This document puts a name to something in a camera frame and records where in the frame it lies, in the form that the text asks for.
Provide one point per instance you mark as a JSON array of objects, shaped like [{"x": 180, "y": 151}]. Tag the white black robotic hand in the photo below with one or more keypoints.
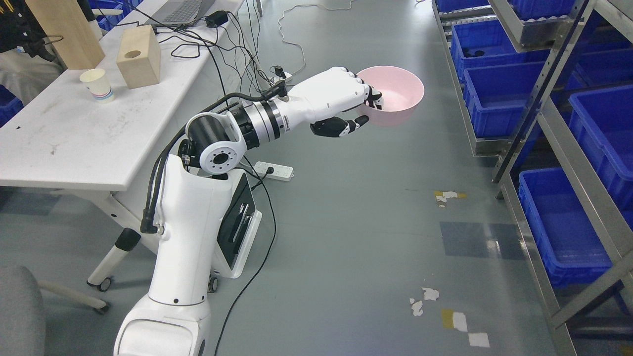
[{"x": 318, "y": 99}]

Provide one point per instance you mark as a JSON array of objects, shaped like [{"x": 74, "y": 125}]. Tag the pink ikea bowl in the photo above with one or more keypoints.
[{"x": 401, "y": 91}]

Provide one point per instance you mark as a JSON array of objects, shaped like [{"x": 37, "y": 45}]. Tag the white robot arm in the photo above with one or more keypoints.
[{"x": 202, "y": 210}]

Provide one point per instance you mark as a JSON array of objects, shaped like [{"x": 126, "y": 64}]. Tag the stainless steel shelf rack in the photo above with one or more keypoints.
[{"x": 569, "y": 321}]

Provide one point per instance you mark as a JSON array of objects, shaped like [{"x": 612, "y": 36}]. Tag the white power strip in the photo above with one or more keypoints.
[{"x": 274, "y": 171}]

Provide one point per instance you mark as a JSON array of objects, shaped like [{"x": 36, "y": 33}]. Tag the grey laptop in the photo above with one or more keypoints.
[{"x": 179, "y": 12}]

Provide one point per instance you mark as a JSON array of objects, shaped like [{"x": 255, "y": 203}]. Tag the wooden block with hole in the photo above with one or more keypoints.
[{"x": 139, "y": 57}]

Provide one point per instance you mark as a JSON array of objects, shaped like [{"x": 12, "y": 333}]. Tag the paper cup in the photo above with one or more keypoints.
[{"x": 98, "y": 85}]

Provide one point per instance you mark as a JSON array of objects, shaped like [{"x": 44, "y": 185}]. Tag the white folding table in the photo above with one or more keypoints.
[{"x": 70, "y": 143}]

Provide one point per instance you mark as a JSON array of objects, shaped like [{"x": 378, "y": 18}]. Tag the tall wooden board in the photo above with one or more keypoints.
[{"x": 74, "y": 21}]

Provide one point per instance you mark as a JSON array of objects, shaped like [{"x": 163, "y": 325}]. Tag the grey office chair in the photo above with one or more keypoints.
[{"x": 22, "y": 311}]

